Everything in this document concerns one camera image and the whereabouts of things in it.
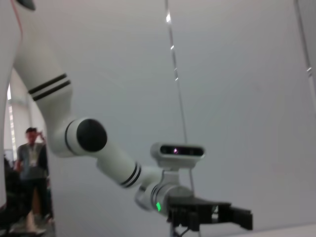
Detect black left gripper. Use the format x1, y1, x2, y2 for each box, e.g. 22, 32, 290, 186
167, 195, 254, 232

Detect person in grey shirt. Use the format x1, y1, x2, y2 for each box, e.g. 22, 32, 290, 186
13, 127, 54, 235

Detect black background furniture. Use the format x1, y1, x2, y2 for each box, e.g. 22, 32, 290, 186
0, 153, 27, 235

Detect black robot head part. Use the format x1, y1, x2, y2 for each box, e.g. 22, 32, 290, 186
16, 0, 37, 11

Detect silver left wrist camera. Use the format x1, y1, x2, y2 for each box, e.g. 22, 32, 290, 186
150, 142, 206, 188

